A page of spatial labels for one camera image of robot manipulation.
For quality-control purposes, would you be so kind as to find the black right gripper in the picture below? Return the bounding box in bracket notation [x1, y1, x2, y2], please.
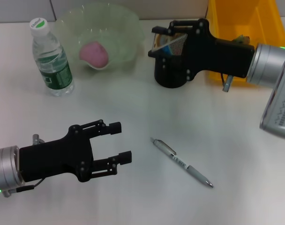
[148, 18, 255, 82]

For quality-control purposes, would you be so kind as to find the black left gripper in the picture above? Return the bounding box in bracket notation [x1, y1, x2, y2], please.
[18, 119, 133, 183]

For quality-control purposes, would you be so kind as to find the transparent plastic ruler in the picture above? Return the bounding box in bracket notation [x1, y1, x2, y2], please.
[151, 32, 188, 53]

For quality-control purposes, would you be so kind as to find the silver ballpoint pen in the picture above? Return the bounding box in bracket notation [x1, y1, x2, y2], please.
[150, 137, 215, 188]

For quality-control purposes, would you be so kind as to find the green silver plastic wrapper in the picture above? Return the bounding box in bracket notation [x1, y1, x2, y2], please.
[233, 34, 251, 45]

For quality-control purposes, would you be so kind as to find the clear water bottle green label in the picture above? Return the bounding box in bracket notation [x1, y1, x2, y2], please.
[29, 17, 76, 98]

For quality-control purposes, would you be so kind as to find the black mesh pen holder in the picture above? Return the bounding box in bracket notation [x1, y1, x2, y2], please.
[154, 32, 193, 89]

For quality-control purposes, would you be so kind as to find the green translucent fruit bowl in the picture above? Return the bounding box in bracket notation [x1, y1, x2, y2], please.
[53, 2, 146, 72]

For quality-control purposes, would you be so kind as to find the yellow plastic bin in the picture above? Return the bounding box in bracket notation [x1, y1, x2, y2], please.
[205, 0, 285, 88]

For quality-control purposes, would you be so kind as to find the right arm connector cable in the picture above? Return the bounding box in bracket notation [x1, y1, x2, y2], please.
[220, 72, 235, 93]

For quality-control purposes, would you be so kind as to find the arm connector cable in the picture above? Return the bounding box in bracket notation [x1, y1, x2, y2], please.
[220, 72, 235, 93]
[1, 133, 45, 198]

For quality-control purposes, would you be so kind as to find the left arm connector cable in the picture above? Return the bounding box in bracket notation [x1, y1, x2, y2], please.
[1, 133, 45, 198]

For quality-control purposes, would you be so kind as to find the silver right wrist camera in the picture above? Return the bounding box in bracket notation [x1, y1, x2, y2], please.
[259, 57, 285, 140]

